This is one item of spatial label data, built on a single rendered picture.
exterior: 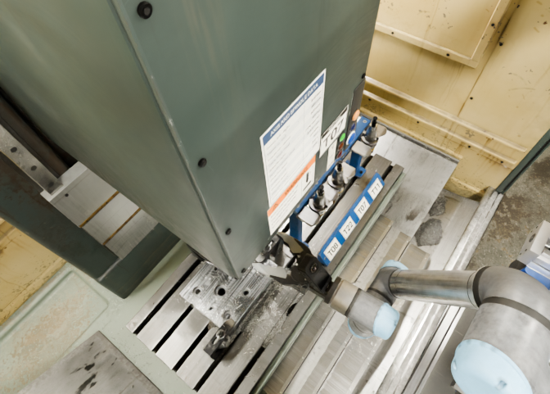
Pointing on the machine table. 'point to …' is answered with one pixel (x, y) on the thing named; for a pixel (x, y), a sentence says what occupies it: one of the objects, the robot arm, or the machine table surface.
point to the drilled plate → (256, 283)
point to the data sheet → (293, 139)
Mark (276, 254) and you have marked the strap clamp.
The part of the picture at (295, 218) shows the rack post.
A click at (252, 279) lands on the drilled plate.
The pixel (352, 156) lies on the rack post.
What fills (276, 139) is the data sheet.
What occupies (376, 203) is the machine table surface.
